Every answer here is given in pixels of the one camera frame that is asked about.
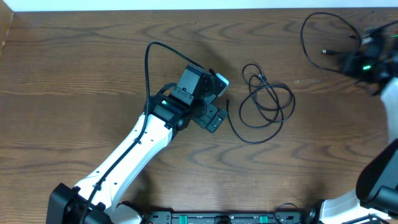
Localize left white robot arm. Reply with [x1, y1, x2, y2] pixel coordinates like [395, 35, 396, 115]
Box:
[46, 64, 229, 223]

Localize black thin cable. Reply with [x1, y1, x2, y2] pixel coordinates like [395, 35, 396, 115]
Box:
[226, 63, 296, 145]
[300, 12, 363, 74]

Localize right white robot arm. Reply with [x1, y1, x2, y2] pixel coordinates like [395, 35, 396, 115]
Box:
[307, 26, 397, 223]

